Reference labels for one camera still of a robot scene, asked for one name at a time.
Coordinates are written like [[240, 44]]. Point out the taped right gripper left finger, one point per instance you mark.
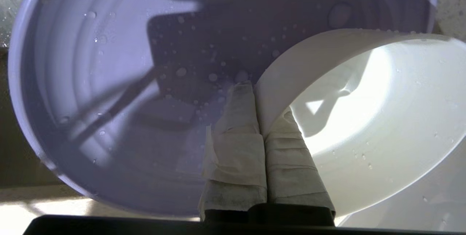
[[238, 155]]

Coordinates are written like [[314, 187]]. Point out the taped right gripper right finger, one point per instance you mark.
[[291, 169]]

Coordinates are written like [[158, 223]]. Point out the white round cup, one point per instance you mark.
[[382, 118]]

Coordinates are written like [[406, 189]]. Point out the purple round plate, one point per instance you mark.
[[109, 82]]

